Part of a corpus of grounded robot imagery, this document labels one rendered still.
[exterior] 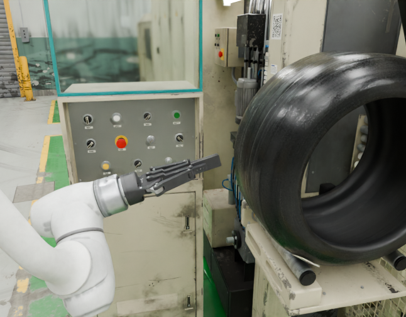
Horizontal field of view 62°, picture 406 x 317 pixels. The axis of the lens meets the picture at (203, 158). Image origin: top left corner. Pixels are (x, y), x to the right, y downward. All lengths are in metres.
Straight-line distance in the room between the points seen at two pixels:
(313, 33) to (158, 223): 0.97
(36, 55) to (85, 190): 8.84
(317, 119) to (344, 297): 0.54
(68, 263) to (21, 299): 1.77
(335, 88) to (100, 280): 0.62
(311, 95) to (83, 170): 1.01
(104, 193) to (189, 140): 0.74
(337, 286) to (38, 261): 0.81
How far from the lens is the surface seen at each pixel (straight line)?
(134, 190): 0.79
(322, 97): 0.77
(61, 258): 0.69
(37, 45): 9.57
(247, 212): 1.20
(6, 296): 2.52
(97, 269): 0.74
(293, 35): 1.12
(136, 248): 1.60
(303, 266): 0.96
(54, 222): 0.81
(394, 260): 1.10
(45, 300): 2.38
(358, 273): 1.19
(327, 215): 1.21
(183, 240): 1.61
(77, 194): 0.80
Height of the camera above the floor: 1.49
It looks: 20 degrees down
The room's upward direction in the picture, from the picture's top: straight up
